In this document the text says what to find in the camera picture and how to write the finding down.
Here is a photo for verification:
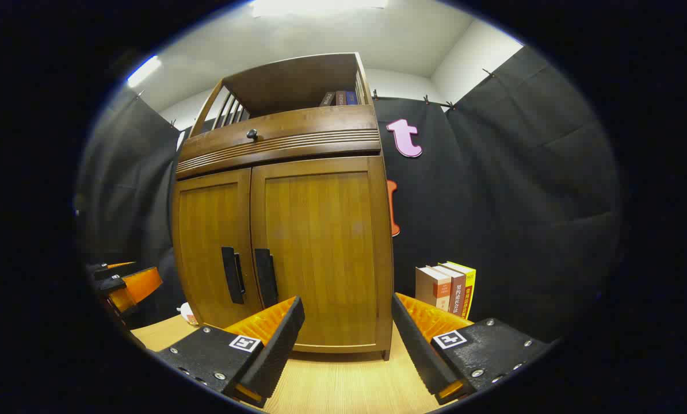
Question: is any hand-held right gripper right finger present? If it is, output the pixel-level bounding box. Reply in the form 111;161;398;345
392;292;551;405

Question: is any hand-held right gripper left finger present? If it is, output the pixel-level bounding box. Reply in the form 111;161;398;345
154;296;306;409

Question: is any black door handle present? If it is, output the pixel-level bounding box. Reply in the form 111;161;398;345
254;248;279;309
222;247;246;305

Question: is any wooden shoe cabinet door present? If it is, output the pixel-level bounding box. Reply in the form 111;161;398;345
250;155;393;352
174;168;262;329

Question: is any wooden double-door shoe cabinet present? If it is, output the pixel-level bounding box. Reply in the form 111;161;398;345
171;53;395;361

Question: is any wooden cabinet drawer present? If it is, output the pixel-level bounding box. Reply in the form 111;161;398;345
175;105;382;180

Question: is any beige book orange label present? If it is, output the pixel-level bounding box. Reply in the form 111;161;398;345
415;266;452;312

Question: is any yellow book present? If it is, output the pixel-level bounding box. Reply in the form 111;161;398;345
444;262;476;320

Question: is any ceiling light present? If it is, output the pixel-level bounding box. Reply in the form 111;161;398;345
250;0;390;18
126;55;163;88

